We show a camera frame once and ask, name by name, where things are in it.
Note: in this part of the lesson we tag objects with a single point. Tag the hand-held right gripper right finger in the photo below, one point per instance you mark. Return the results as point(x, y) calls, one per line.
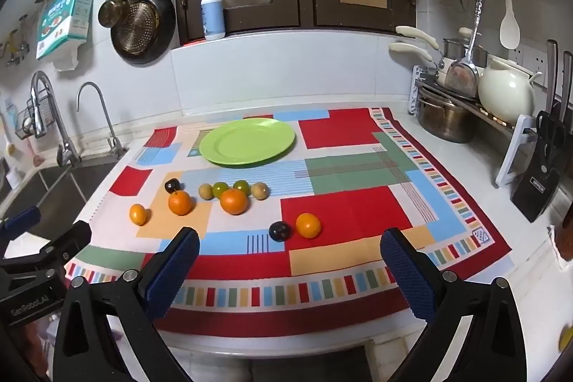
point(409, 270)

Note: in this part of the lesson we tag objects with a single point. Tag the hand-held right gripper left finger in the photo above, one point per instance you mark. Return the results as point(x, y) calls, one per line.
point(172, 274)

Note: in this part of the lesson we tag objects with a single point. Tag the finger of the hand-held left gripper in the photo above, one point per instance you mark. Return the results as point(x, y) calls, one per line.
point(58, 245)
point(20, 218)

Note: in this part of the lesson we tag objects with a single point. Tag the small orange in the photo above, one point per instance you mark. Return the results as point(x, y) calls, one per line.
point(138, 214)

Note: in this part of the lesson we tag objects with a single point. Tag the dark plum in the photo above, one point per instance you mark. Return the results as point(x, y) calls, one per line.
point(172, 185)
point(280, 231)

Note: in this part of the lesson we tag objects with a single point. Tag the large orange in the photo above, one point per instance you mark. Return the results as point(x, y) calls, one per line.
point(233, 203)

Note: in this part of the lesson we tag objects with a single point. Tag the green tomato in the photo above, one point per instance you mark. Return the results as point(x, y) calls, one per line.
point(241, 186)
point(219, 188)

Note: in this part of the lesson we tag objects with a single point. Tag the green plate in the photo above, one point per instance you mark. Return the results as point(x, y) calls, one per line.
point(246, 142)

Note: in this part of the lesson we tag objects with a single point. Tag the steel sink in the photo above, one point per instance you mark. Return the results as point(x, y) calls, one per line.
point(58, 189)

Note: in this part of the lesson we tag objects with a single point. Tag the pink scrubber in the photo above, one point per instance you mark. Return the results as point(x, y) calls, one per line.
point(38, 158)

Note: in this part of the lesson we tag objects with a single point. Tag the colourful patterned tablecloth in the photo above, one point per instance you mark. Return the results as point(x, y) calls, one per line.
point(349, 212)

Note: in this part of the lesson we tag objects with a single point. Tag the large chrome faucet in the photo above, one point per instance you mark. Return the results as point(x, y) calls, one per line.
point(42, 104)

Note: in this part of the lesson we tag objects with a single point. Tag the thin gooseneck faucet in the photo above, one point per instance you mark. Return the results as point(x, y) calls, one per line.
point(105, 118)

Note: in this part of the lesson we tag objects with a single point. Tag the black knife block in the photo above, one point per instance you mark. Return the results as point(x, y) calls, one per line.
point(537, 185)

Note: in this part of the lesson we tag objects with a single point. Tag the large steel pot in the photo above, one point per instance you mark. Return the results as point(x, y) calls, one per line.
point(447, 118)

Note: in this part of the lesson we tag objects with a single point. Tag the white dish rack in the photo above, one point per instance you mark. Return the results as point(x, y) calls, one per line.
point(510, 149)

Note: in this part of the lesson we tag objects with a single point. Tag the brown wooden object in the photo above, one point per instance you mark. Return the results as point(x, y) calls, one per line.
point(565, 239)

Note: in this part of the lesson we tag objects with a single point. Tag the yellow object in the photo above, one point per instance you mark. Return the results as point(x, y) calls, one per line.
point(566, 337)

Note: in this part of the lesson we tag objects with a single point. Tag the black kitchen scissors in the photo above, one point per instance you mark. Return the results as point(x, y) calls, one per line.
point(548, 129)

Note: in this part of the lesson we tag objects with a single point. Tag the metal spatula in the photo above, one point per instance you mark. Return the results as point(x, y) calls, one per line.
point(463, 77)

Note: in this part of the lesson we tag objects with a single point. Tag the white ceramic pot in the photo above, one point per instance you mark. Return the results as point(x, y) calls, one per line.
point(506, 93)

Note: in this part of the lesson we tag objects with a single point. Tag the teal and white box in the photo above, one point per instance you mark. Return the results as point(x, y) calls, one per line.
point(62, 19)

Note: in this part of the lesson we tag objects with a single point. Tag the dark frying pan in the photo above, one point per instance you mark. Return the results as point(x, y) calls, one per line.
point(145, 33)

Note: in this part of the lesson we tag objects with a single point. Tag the small brass pot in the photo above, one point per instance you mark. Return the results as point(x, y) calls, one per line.
point(112, 13)

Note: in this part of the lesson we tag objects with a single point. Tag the white rice spoon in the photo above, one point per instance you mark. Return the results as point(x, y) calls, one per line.
point(509, 30)

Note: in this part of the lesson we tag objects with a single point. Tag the white pump soap bottle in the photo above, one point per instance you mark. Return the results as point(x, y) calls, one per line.
point(212, 17)

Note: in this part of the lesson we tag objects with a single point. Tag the wall hook rack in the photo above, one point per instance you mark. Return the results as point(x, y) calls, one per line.
point(18, 44)

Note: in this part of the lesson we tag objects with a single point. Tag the white wall outlet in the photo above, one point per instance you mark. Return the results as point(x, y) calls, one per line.
point(535, 60)

